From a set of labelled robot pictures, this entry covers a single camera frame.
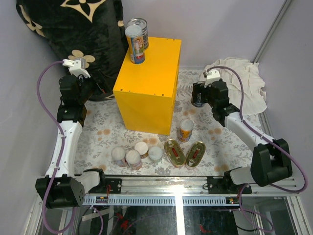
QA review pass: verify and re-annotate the gold oval tin right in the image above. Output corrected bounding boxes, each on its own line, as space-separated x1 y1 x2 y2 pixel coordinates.
185 141 206 169

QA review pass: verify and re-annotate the yellow wooden shelf cabinet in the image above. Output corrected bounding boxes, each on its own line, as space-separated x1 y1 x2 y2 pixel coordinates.
113 37 181 135

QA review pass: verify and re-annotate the gold oval tin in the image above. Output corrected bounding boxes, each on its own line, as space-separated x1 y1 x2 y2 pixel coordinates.
164 139 185 168
185 141 206 169

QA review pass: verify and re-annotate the yellow orange can plastic lid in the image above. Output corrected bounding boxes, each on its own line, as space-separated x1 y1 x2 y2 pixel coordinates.
178 118 194 142

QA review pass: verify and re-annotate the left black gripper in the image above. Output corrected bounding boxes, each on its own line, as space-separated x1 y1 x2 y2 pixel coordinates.
75 70 116 104

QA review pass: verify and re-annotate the silver can with clear lid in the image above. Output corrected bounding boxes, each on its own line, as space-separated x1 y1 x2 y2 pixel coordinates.
148 146 163 163

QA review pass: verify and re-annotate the can with white lid front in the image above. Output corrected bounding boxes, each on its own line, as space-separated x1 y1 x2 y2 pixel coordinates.
125 150 142 170

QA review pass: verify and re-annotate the aluminium corner post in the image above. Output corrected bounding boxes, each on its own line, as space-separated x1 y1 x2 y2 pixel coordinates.
252 0 294 63

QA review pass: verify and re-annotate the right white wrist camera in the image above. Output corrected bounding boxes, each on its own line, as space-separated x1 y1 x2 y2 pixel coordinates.
203 69 221 87

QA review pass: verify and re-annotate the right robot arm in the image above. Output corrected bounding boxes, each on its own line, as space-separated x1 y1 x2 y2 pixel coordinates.
191 80 292 193

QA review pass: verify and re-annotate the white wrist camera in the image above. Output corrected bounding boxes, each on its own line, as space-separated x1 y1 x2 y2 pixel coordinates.
203 69 221 87
62 57 91 78

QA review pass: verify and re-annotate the white crumpled cloth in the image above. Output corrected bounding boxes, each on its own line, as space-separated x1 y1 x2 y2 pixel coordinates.
199 57 268 115

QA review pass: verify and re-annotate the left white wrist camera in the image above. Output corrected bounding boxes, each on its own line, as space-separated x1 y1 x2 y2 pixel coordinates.
62 57 91 78

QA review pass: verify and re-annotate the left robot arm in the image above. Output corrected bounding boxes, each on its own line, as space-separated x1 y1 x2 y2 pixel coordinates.
35 75 107 209

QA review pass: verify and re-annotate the can with white lid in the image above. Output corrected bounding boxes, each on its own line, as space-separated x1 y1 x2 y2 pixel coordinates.
111 146 128 167
134 141 148 159
125 150 142 170

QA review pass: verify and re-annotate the floral patterned table mat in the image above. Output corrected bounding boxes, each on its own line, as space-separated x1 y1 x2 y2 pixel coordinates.
74 70 252 176

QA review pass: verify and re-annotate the can with white lid back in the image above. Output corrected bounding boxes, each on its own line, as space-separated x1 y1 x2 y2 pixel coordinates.
134 141 148 159

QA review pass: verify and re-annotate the tall porridge can plastic lid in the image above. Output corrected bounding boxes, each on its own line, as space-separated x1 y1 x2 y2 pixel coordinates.
125 25 145 64

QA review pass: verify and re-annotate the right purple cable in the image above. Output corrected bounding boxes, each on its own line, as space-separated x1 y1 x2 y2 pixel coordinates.
210 66 309 235

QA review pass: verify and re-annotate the black floral plush blanket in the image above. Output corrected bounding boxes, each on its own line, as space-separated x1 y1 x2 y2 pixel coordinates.
16 0 128 101

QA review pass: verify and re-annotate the blue soup can top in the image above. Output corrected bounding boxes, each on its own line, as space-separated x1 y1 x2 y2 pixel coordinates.
127 18 149 49

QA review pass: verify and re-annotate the can with white lid leftmost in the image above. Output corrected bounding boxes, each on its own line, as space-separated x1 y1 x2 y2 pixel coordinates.
111 146 128 167

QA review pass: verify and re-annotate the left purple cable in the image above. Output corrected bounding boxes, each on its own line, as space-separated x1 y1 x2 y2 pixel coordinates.
36 61 76 235

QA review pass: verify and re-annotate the gold oval tin left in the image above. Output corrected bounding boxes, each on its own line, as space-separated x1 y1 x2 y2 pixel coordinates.
164 139 185 168

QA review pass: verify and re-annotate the purple cable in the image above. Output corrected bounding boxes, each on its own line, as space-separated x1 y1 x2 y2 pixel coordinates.
210 66 309 235
36 61 76 235

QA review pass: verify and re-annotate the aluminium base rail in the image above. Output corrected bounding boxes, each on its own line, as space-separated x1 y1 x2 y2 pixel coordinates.
25 175 313 235

